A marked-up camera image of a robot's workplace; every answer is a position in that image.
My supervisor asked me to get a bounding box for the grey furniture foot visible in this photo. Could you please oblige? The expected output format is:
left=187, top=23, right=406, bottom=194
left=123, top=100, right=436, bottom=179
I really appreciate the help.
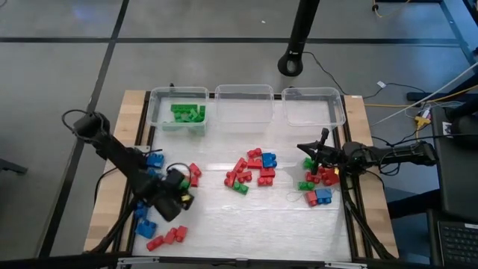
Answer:
left=0, top=158, right=29, bottom=176

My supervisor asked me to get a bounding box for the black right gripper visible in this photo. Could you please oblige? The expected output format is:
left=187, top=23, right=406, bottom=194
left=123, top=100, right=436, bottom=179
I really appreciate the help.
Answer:
left=297, top=128, right=356, bottom=176

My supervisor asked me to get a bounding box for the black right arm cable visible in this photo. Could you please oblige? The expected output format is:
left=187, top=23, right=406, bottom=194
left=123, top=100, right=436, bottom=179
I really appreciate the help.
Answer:
left=371, top=132, right=478, bottom=177

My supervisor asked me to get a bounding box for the dark metal beam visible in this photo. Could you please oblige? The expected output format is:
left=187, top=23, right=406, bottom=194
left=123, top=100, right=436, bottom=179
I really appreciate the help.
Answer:
left=438, top=0, right=478, bottom=64

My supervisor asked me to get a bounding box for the black floor cable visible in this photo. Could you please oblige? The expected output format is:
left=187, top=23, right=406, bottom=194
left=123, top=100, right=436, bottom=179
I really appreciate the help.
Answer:
left=301, top=51, right=429, bottom=101

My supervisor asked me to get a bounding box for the black camera stand pole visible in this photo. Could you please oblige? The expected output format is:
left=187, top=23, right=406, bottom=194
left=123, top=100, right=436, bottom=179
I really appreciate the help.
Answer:
left=277, top=0, right=321, bottom=78

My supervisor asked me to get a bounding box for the white floor cable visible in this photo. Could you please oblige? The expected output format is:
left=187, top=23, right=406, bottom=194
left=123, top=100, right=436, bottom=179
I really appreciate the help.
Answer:
left=369, top=61, right=478, bottom=128

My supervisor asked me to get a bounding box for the clear plastic bin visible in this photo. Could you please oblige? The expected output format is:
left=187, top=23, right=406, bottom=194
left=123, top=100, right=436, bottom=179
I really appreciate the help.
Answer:
left=146, top=86, right=210, bottom=137
left=281, top=87, right=347, bottom=127
left=214, top=84, right=276, bottom=135

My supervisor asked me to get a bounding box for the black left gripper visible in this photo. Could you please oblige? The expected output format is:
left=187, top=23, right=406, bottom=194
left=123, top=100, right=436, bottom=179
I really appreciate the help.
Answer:
left=147, top=167, right=196, bottom=222

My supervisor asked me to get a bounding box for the yellow floor cable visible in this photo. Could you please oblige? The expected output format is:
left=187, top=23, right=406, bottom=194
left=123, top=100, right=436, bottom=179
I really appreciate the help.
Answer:
left=371, top=0, right=412, bottom=19
left=364, top=84, right=478, bottom=109

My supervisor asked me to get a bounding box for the black monitor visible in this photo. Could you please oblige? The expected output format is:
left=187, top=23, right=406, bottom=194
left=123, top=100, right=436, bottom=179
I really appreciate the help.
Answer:
left=431, top=104, right=478, bottom=225

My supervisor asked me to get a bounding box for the large red building block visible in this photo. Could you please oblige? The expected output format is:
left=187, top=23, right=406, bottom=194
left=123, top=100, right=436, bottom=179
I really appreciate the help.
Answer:
left=319, top=166, right=341, bottom=188

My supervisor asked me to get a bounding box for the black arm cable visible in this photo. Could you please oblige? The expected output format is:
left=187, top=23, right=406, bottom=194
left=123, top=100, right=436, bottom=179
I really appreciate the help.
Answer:
left=371, top=132, right=478, bottom=177
left=95, top=166, right=117, bottom=205

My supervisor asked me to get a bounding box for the black laptop keyboard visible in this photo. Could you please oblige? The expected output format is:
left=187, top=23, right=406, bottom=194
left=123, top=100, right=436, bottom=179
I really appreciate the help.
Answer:
left=427, top=208, right=478, bottom=268

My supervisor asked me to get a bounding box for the white translucent table mat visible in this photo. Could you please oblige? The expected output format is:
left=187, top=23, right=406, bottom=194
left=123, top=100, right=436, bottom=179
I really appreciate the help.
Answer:
left=132, top=97, right=353, bottom=262

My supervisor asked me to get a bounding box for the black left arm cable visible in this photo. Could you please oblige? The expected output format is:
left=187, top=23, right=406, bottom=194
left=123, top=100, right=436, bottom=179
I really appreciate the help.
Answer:
left=95, top=166, right=117, bottom=205

